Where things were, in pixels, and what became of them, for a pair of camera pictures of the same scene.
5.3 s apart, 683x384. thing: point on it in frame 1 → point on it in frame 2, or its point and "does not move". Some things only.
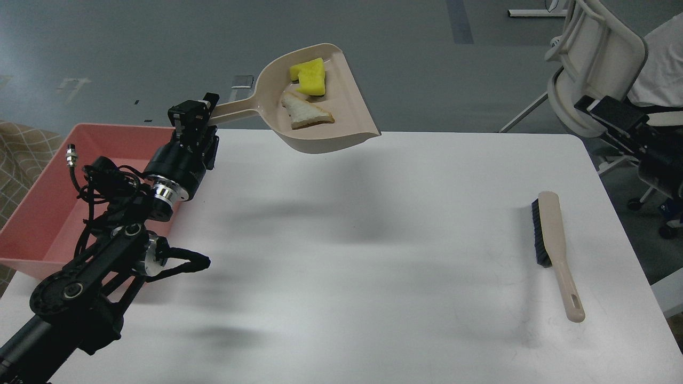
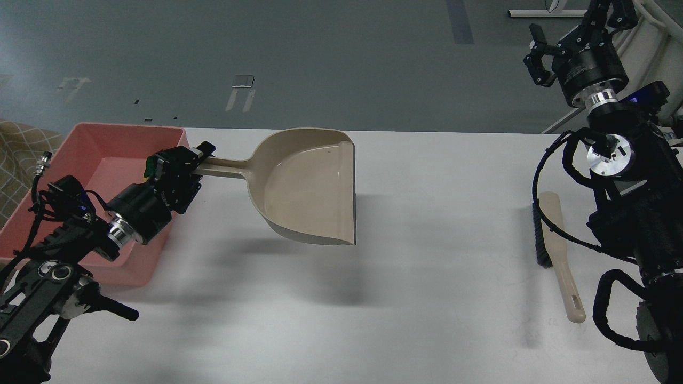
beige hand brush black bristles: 549,248 does not move
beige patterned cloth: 24,149 does not move
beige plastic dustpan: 311,97 → 303,181
